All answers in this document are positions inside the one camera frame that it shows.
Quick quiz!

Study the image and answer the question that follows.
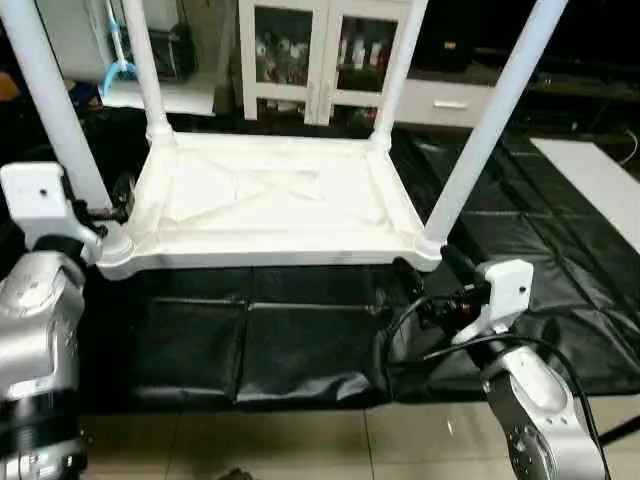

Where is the white flat panel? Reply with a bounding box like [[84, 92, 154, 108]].
[[528, 137, 640, 253]]

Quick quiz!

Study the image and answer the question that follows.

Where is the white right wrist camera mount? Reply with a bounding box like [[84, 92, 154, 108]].
[[450, 258, 535, 346]]

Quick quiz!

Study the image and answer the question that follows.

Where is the white plastic table top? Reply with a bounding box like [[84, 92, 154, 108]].
[[95, 128, 443, 281]]

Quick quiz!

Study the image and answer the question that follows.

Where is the dark equipment rack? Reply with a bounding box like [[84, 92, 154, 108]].
[[150, 25, 197, 83]]

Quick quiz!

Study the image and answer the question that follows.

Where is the black work mat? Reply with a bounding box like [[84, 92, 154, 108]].
[[0, 95, 640, 411]]

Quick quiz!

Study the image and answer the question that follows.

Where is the white glass door cabinet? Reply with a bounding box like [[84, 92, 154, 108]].
[[238, 0, 429, 126]]

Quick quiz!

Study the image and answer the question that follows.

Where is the light blue plastic item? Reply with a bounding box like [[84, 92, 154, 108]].
[[100, 0, 139, 96]]

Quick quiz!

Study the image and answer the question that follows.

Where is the white drawer unit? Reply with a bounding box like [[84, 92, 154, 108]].
[[395, 78, 501, 129]]

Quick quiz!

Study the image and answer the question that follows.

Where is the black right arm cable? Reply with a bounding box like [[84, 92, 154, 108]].
[[378, 295, 601, 451]]

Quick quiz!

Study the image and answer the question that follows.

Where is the white plastic table leg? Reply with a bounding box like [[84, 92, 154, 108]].
[[0, 0, 113, 216], [122, 0, 173, 141], [370, 0, 429, 149], [418, 0, 569, 251]]

